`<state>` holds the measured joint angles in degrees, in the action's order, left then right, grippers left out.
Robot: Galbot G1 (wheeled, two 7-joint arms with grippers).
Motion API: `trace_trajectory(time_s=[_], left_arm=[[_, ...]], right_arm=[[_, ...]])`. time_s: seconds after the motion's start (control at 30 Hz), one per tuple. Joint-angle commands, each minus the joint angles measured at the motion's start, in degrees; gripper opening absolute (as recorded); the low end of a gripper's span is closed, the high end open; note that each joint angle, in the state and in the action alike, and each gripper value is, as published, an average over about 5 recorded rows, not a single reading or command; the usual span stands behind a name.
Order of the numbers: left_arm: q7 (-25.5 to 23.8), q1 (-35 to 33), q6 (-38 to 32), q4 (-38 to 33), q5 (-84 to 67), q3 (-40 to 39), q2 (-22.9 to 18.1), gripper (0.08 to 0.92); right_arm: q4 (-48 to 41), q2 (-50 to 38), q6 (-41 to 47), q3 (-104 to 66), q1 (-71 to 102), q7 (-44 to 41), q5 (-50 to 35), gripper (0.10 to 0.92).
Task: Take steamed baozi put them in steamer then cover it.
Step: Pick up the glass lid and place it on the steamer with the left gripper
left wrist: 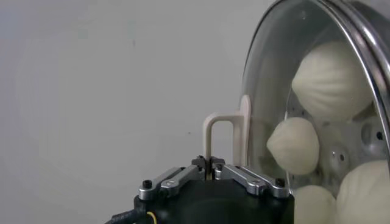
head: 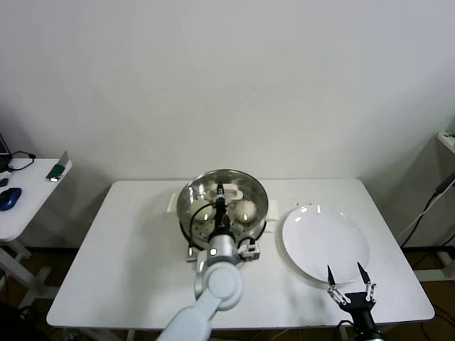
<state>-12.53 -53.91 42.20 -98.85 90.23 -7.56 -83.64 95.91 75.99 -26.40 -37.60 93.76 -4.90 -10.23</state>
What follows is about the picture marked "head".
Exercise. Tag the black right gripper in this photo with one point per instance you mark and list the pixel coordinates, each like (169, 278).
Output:
(360, 307)

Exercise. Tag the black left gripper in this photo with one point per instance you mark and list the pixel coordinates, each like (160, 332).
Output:
(221, 223)

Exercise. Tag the white steamed baozi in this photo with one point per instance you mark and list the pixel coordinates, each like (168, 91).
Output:
(200, 213)
(245, 213)

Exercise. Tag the blue computer mouse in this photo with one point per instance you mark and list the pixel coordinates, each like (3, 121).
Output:
(10, 199)

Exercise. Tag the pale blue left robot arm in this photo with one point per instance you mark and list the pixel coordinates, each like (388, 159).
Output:
(220, 287)

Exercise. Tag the perforated steel steamer basket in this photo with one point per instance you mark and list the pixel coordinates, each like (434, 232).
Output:
(249, 235)

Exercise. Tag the white electric cooker base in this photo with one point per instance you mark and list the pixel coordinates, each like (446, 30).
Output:
(273, 213)

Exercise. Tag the white round plate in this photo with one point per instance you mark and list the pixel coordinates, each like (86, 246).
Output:
(320, 241)

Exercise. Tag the black power adapter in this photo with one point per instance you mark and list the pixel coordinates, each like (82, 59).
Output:
(443, 184)

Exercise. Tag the white desk with clutter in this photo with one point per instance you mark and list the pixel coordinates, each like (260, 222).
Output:
(446, 141)

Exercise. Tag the white side table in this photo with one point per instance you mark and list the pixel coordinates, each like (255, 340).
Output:
(32, 199)

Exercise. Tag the small white desk item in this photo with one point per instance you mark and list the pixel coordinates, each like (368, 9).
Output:
(4, 175)

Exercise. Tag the dark laptop edge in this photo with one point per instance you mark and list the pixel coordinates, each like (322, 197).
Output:
(3, 145)

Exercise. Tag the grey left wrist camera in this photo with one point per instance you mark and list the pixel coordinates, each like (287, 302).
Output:
(249, 250)

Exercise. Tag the white desk foot frame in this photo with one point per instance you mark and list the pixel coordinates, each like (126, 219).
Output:
(444, 263)

